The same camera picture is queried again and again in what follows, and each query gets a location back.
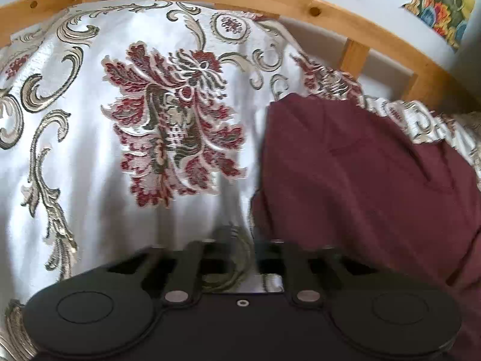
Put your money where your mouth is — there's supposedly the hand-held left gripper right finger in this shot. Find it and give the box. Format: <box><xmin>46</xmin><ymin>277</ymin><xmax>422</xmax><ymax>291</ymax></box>
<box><xmin>256</xmin><ymin>238</ymin><xmax>377</xmax><ymax>308</ymax></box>

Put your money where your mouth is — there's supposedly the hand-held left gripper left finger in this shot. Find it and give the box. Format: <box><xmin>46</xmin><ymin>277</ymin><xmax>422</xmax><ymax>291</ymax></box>
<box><xmin>107</xmin><ymin>240</ymin><xmax>204</xmax><ymax>306</ymax></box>

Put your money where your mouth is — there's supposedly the maroon cloth garment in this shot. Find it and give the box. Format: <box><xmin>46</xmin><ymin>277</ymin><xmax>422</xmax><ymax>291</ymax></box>
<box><xmin>250</xmin><ymin>93</ymin><xmax>481</xmax><ymax>361</ymax></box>

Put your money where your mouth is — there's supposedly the floral satin bedspread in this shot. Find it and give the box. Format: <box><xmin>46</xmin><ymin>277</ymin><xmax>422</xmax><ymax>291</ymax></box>
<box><xmin>0</xmin><ymin>0</ymin><xmax>481</xmax><ymax>361</ymax></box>

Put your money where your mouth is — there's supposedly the wooden bed frame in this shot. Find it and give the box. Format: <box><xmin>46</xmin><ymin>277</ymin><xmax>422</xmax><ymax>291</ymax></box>
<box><xmin>0</xmin><ymin>0</ymin><xmax>457</xmax><ymax>115</ymax></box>

